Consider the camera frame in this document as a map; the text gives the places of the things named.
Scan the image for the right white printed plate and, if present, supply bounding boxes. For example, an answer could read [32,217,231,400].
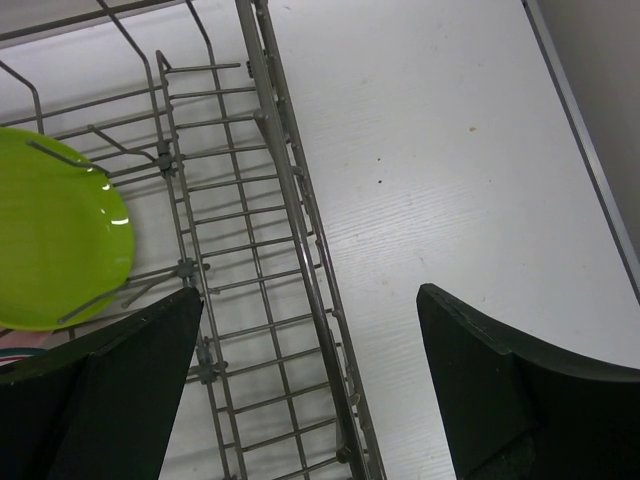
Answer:
[1,329,51,366]

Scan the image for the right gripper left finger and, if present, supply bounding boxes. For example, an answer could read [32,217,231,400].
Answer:
[1,288,203,479]

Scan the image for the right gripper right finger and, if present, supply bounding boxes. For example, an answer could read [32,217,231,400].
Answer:
[416,284,639,479]

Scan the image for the grey wire dish rack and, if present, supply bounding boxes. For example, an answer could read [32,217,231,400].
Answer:
[1,1,386,479]

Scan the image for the green plastic plate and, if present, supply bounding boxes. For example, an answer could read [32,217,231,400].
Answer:
[1,128,134,331]

